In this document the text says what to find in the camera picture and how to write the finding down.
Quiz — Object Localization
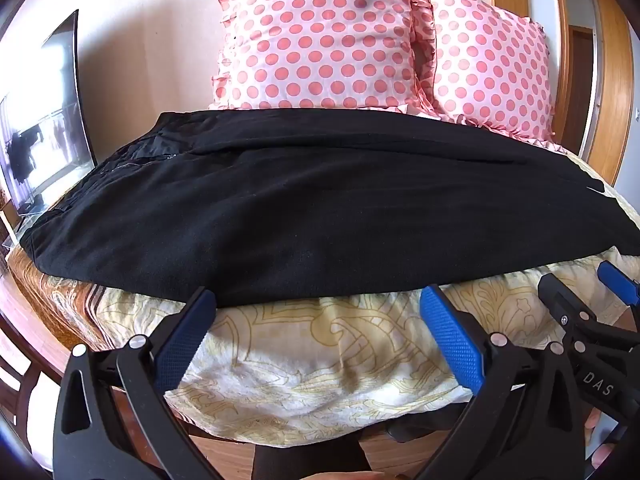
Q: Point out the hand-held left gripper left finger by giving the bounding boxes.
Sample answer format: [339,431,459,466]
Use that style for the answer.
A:
[57,286,218,480]

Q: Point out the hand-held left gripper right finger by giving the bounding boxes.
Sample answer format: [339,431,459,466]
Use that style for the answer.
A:
[419,284,608,480]

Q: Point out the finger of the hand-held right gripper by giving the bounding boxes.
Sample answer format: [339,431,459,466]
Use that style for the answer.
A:
[597,260,640,311]
[537,274,601,356]

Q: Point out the black pants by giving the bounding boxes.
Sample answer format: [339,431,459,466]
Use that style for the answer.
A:
[20,108,640,308]

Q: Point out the person's right hand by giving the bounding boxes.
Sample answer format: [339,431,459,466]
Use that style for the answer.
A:
[582,407,613,471]

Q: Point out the yellow patterned bedsheet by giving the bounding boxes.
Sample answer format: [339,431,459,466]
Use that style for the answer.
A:
[7,150,640,448]

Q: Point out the dark wooden chair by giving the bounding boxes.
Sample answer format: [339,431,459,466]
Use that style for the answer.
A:
[0,320,66,441]

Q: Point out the pink polka dot pillow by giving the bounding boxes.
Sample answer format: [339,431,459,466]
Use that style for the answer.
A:
[410,0,558,153]
[210,0,438,113]

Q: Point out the flat screen television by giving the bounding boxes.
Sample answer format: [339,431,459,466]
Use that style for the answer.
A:
[0,9,98,218]

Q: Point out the wooden door frame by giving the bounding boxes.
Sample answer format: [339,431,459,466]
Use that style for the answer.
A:
[487,0,638,191]

